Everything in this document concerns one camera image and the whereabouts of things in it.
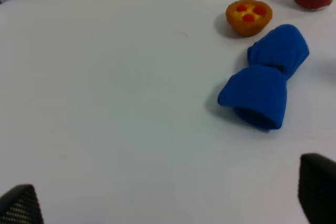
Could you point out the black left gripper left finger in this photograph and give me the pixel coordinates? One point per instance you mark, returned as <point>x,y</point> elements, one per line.
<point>20,205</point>

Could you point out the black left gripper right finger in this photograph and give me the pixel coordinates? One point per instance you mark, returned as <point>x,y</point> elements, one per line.
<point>316,189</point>

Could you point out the orange fruit tart toy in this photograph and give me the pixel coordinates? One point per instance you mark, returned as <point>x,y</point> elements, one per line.
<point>248,17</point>

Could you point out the rolled blue cloth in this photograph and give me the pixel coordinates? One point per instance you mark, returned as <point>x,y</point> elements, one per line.
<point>258,93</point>

